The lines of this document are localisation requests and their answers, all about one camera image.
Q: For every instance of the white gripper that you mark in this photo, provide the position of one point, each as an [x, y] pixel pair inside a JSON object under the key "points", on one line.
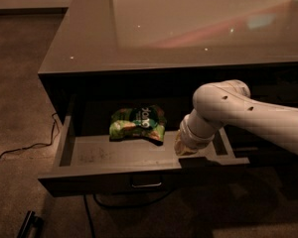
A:
{"points": [[196, 140]]}

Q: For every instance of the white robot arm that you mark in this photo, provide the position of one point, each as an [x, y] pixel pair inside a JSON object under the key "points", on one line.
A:
{"points": [[274, 123]]}

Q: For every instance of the green snack bag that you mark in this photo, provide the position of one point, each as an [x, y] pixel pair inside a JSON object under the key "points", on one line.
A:
{"points": [[146, 122]]}

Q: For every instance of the black metal bar object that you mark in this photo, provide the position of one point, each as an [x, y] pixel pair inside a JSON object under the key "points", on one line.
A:
{"points": [[32, 226]]}

